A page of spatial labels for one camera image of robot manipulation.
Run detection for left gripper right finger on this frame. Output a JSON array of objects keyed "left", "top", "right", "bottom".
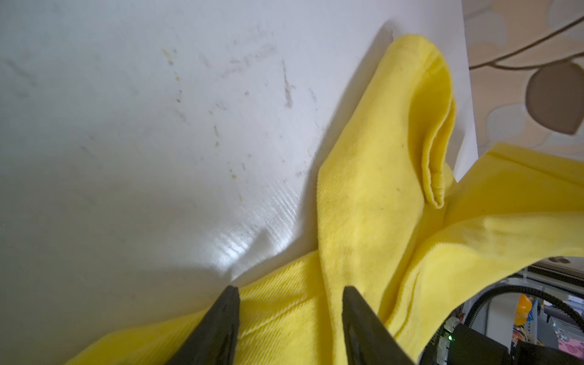
[{"left": 342, "top": 286, "right": 413, "bottom": 365}]

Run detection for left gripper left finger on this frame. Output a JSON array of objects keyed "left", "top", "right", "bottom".
[{"left": 167, "top": 286, "right": 240, "bottom": 365}]

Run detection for yellow trousers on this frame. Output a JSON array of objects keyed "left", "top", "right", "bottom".
[{"left": 63, "top": 33, "right": 584, "bottom": 365}]

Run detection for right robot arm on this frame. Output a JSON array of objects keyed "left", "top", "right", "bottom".
[{"left": 418, "top": 317, "right": 583, "bottom": 365}]

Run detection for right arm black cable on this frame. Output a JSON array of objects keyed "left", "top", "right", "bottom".
[{"left": 462, "top": 284, "right": 584, "bottom": 332}]

